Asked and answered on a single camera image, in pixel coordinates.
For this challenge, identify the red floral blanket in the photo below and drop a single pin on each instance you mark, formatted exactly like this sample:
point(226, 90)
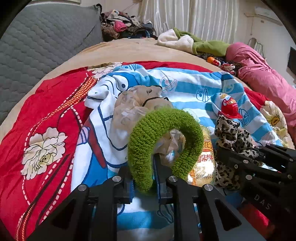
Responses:
point(46, 111)

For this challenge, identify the white air conditioner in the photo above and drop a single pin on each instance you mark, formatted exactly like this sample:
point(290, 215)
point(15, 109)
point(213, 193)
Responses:
point(266, 12)

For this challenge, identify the white metal rack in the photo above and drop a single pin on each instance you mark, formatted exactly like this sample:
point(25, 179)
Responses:
point(256, 46)

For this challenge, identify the red and white wrapper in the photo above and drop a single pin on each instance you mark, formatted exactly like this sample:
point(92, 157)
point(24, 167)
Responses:
point(227, 68)

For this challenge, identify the black television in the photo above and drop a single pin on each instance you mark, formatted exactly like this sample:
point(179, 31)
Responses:
point(292, 60)

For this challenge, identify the green and white plush garment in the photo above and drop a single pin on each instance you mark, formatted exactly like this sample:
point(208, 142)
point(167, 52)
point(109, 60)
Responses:
point(210, 47)

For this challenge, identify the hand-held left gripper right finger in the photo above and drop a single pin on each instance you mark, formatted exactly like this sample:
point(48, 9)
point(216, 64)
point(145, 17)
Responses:
point(161, 185)

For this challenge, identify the pink quilt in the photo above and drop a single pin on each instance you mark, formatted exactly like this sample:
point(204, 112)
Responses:
point(259, 69)

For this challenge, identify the pile of clothes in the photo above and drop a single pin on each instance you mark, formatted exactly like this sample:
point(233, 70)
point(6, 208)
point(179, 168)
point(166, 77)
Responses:
point(120, 26)

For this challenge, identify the red egg-shaped candy toy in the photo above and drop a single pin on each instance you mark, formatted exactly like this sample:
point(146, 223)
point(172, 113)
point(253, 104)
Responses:
point(229, 106)

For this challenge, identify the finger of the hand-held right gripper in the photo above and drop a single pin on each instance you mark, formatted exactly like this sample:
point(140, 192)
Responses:
point(235, 162)
point(277, 155)

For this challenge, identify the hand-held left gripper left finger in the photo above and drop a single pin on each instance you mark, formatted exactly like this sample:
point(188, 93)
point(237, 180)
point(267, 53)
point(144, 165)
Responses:
point(130, 188)

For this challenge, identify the rice cracker packet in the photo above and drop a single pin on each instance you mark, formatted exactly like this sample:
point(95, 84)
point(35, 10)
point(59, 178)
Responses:
point(204, 162)

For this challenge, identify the white curtains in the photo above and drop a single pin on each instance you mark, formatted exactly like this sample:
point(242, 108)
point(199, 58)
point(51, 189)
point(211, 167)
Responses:
point(185, 18)

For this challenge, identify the leopard print scrunchie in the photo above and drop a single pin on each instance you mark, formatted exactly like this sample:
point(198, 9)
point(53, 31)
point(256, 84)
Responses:
point(233, 136)

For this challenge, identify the grey quilted headboard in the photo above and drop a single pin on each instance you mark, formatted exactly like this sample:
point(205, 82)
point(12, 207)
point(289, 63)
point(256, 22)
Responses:
point(46, 41)

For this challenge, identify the small orange toy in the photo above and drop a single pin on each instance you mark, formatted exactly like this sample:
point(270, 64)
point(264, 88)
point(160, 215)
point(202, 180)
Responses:
point(211, 60)

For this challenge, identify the green fuzzy scrunchie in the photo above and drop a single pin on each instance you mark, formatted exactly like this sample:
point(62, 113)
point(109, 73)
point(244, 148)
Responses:
point(148, 129)

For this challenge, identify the sheer pink scrunchie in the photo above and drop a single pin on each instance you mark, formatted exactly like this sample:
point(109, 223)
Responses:
point(129, 109)

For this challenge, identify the blue striped cartoon towel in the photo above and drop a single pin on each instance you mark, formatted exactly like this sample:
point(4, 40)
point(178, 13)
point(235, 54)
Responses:
point(185, 85)

